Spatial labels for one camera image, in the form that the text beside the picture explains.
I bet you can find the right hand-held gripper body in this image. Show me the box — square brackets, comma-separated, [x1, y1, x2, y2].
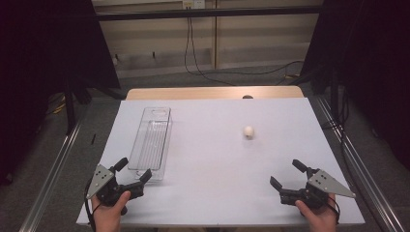
[278, 167, 357, 210]

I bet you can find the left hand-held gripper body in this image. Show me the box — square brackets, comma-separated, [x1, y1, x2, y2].
[85, 163, 145, 207]

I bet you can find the clear plastic container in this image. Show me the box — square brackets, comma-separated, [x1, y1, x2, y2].
[127, 106, 173, 182]

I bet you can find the person's left hand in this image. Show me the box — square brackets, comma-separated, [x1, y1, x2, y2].
[91, 190, 132, 232]

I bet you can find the person's right hand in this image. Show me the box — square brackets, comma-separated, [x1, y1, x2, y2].
[294, 192, 339, 232]

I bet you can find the white table board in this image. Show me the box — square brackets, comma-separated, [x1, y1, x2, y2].
[76, 97, 366, 226]

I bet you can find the black stand leg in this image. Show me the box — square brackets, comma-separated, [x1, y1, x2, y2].
[63, 81, 79, 135]

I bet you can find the wooden table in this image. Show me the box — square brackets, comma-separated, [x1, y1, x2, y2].
[125, 85, 305, 101]

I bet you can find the black curtain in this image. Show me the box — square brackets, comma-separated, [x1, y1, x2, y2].
[0, 0, 122, 187]
[301, 0, 410, 170]

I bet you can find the black horizontal bar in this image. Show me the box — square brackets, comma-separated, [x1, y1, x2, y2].
[96, 5, 323, 22]

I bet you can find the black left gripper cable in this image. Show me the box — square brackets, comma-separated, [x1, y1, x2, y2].
[84, 178, 99, 232]

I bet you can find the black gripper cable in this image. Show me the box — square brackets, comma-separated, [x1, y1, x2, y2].
[84, 178, 99, 232]
[327, 193, 341, 225]

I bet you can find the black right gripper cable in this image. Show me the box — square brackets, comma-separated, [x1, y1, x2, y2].
[327, 193, 341, 225]

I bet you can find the metal floor rail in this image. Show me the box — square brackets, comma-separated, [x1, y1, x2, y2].
[313, 96, 405, 232]
[18, 120, 83, 232]

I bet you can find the black cable beside rail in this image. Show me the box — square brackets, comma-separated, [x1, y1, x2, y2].
[322, 86, 357, 185]

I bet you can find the yellow cable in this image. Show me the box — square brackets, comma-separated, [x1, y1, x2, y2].
[47, 96, 67, 116]

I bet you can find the black floor cable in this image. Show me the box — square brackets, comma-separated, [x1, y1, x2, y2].
[196, 60, 306, 77]

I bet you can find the black hanging cable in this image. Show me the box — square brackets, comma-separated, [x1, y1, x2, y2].
[184, 9, 238, 87]

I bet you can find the white wall outlet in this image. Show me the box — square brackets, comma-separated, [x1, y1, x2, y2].
[182, 0, 206, 10]

